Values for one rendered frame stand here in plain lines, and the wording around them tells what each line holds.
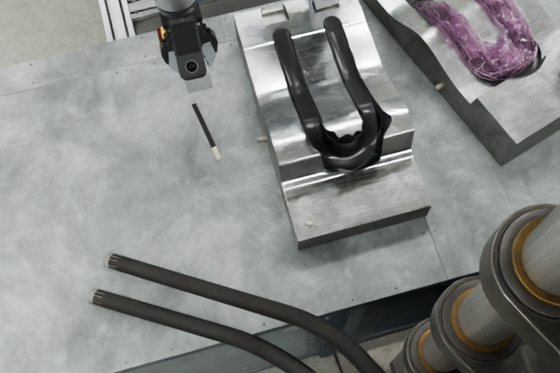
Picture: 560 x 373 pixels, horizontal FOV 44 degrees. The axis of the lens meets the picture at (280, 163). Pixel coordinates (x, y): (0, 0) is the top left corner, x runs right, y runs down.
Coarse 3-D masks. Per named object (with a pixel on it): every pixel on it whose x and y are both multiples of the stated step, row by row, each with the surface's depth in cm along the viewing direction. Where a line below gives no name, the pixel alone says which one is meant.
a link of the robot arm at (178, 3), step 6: (156, 0) 112; (162, 0) 111; (168, 0) 110; (174, 0) 111; (180, 0) 111; (186, 0) 112; (192, 0) 113; (162, 6) 112; (168, 6) 112; (174, 6) 112; (180, 6) 112; (186, 6) 113
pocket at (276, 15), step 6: (282, 6) 146; (264, 12) 146; (270, 12) 147; (276, 12) 147; (282, 12) 148; (264, 18) 147; (270, 18) 147; (276, 18) 147; (282, 18) 147; (288, 18) 145; (264, 24) 147
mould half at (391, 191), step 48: (240, 48) 149; (288, 96) 137; (336, 96) 135; (384, 96) 133; (288, 144) 128; (384, 144) 130; (288, 192) 132; (336, 192) 132; (384, 192) 131; (336, 240) 134
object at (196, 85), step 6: (204, 60) 133; (198, 78) 132; (204, 78) 133; (210, 78) 133; (186, 84) 133; (192, 84) 133; (198, 84) 134; (204, 84) 134; (210, 84) 135; (192, 90) 135; (198, 90) 136
